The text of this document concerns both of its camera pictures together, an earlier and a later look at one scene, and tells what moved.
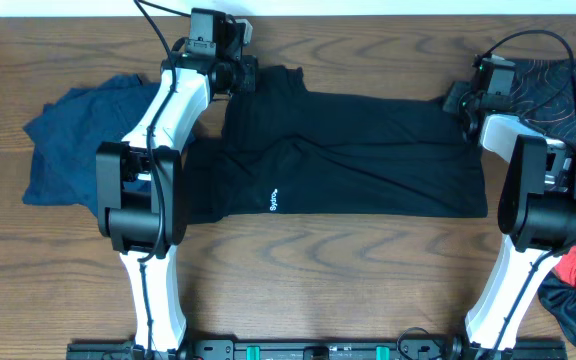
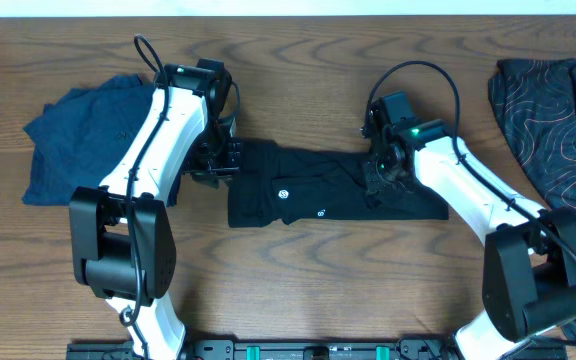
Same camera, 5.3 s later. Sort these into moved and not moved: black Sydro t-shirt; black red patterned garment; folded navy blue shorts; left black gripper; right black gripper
Moved: black Sydro t-shirt; left black gripper; right black gripper
Not moved: black red patterned garment; folded navy blue shorts
